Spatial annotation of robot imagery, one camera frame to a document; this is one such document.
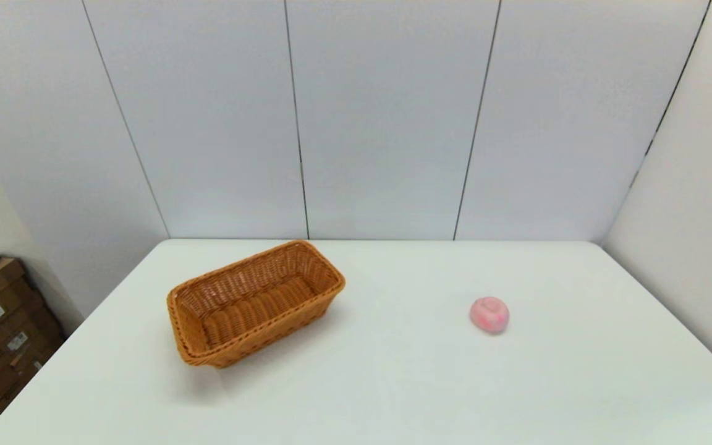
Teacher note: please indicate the orange woven wicker basket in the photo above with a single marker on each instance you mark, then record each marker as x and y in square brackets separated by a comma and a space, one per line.
[251, 309]

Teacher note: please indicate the pink peach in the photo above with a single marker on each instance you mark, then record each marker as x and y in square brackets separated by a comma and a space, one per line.
[489, 315]

